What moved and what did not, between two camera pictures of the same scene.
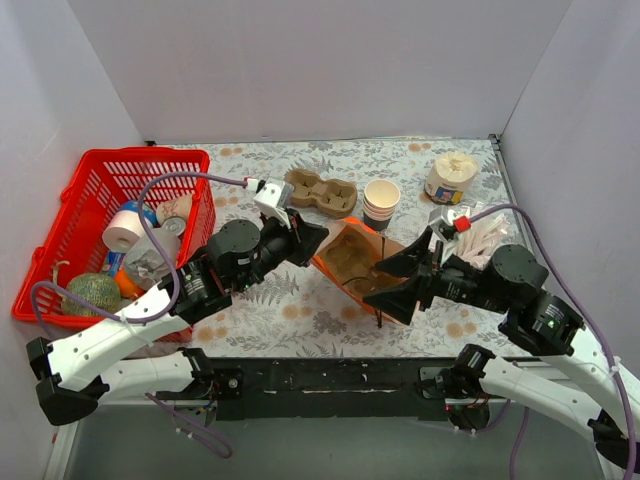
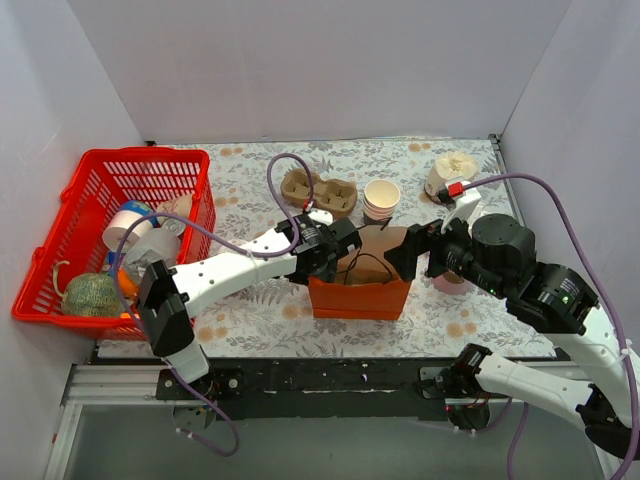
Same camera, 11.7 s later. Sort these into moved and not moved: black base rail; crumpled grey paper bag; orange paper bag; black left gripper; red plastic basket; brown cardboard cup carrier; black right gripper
Moved: black right gripper; orange paper bag; black left gripper
Not moved: black base rail; red plastic basket; brown cardboard cup carrier; crumpled grey paper bag
